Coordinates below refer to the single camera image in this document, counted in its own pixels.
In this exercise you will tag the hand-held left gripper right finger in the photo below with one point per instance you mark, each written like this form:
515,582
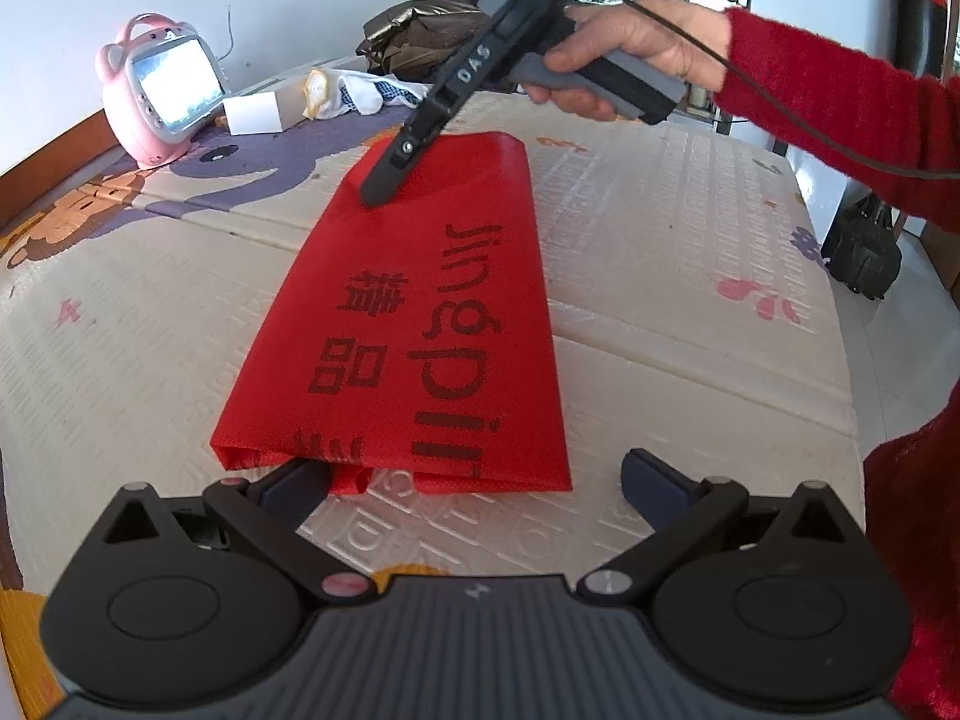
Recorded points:
652,487

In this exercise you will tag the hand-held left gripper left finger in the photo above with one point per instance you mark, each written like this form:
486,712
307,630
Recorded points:
300,480

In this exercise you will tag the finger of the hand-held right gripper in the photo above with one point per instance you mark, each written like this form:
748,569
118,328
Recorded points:
397,161

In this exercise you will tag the red shopping bag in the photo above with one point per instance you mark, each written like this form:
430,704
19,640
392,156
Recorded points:
420,315

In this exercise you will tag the dark bag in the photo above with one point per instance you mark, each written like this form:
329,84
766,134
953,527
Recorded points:
862,255

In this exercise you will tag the red black punching bag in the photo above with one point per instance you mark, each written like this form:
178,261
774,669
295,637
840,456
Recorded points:
919,7

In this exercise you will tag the person's right hand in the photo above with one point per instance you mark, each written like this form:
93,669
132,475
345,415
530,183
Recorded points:
652,30

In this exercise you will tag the white blue cloth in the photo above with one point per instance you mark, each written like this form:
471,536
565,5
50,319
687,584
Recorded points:
352,94

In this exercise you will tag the brown shiny jacket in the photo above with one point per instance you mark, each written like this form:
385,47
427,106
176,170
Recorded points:
420,37

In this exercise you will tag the small white carton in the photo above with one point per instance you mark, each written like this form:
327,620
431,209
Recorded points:
251,116

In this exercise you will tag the pink bear tablet toy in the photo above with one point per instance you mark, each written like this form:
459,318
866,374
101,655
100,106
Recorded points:
127,112

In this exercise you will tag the person's red sweater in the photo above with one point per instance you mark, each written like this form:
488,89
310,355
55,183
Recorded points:
922,577

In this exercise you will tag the wooden headboard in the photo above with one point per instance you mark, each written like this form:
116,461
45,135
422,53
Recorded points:
45,165

